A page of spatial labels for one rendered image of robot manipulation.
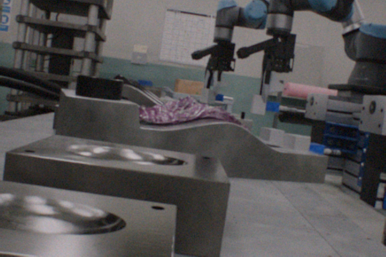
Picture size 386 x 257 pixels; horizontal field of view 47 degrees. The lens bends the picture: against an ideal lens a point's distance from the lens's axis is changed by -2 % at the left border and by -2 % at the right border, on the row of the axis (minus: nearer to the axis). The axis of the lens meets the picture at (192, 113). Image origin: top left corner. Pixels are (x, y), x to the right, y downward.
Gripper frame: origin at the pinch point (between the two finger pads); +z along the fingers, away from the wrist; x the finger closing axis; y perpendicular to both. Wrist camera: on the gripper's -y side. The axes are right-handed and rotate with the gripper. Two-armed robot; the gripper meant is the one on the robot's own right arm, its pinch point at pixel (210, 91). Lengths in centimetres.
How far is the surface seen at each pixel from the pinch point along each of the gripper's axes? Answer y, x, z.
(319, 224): -48, -109, 15
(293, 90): 359, 358, -20
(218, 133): -47, -82, 7
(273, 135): -24, -70, 8
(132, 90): -48, -42, 3
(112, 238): -82, -126, 9
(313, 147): -23, -81, 9
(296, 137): -27, -80, 7
